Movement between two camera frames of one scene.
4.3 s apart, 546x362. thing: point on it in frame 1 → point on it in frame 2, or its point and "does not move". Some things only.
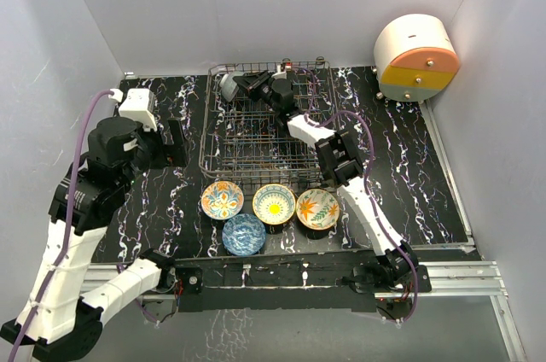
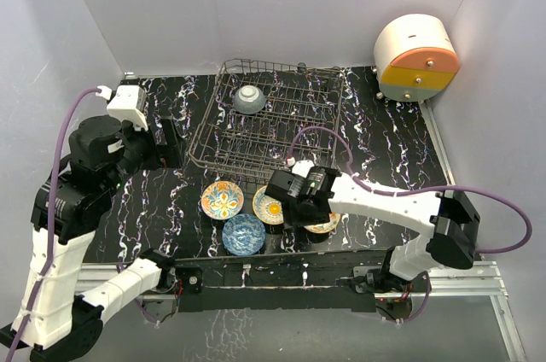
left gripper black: x=171 y=154 does not move
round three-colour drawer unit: x=415 y=58 does not move
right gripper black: x=248 y=82 → x=293 y=218
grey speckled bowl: x=229 y=86 → x=249 y=99
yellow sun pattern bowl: x=274 y=204 does not move
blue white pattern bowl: x=244 y=234 does not move
